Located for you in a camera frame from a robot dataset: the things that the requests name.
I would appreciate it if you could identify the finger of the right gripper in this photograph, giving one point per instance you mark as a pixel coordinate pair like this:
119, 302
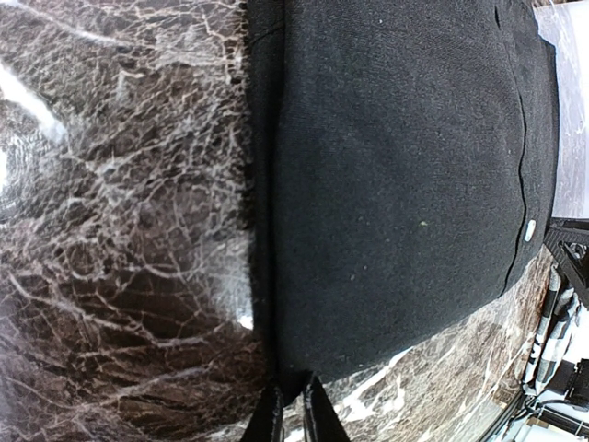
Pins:
567, 241

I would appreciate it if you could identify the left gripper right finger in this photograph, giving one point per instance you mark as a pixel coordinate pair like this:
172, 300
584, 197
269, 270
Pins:
321, 423

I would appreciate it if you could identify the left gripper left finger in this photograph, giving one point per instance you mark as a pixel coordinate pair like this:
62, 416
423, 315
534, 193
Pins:
266, 423

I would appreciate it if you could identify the black long sleeve shirt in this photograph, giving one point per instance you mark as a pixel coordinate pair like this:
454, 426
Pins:
405, 157

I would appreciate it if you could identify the black white plaid shirt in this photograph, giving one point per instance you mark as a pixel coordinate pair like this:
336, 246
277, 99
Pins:
559, 317

